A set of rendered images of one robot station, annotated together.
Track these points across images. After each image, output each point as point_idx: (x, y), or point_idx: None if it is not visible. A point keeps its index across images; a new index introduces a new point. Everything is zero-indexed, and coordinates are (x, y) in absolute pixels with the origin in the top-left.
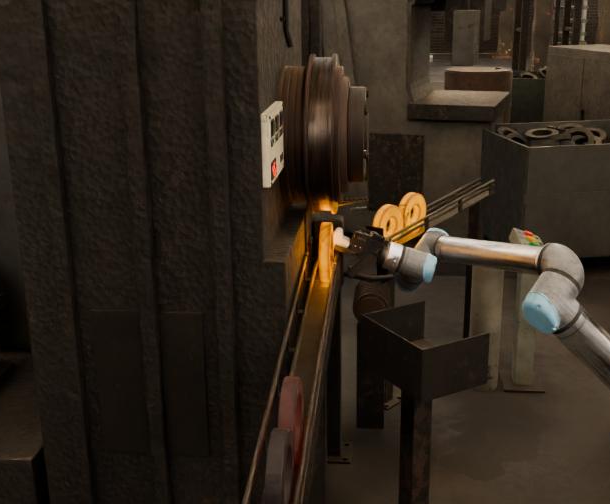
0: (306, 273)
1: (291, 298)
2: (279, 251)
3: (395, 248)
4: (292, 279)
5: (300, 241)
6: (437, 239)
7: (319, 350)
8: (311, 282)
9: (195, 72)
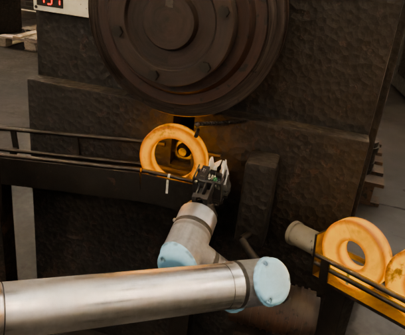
0: (183, 175)
1: (58, 129)
2: (58, 80)
3: (184, 208)
4: (68, 117)
5: (135, 115)
6: (232, 260)
7: None
8: (129, 161)
9: None
